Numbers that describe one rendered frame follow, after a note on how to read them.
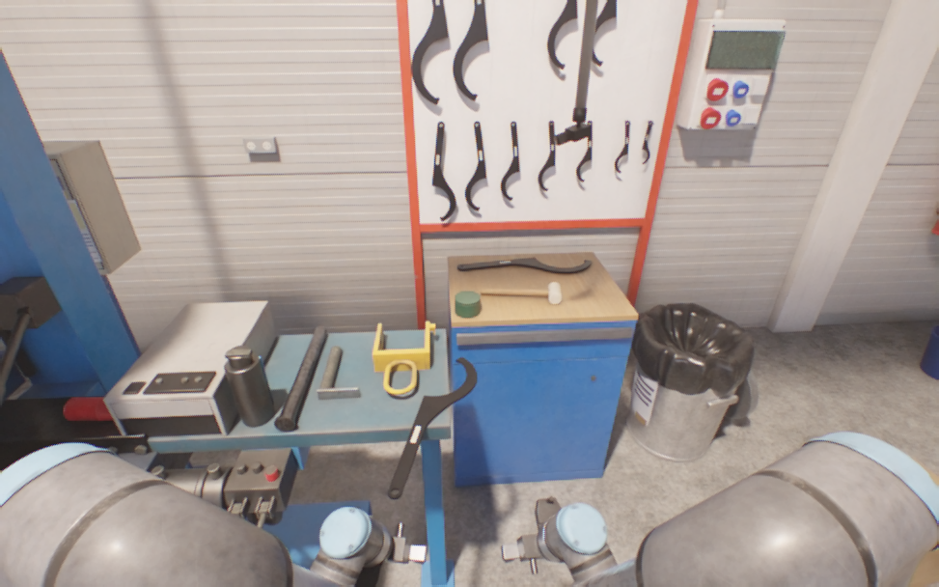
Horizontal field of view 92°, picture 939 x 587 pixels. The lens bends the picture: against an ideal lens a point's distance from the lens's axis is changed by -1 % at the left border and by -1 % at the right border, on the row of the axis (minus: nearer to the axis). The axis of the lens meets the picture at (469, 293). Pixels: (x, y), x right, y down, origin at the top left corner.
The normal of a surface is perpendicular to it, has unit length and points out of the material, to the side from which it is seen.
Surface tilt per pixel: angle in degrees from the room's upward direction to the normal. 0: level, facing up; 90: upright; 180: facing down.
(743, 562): 47
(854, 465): 5
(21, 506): 23
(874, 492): 15
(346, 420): 0
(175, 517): 33
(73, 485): 5
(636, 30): 90
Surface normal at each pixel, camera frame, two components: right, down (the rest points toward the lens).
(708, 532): -0.70, -0.64
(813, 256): 0.07, 0.50
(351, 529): -0.13, -0.66
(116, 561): 0.23, -0.44
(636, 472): 0.00, -0.86
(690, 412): -0.27, 0.53
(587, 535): 0.15, -0.66
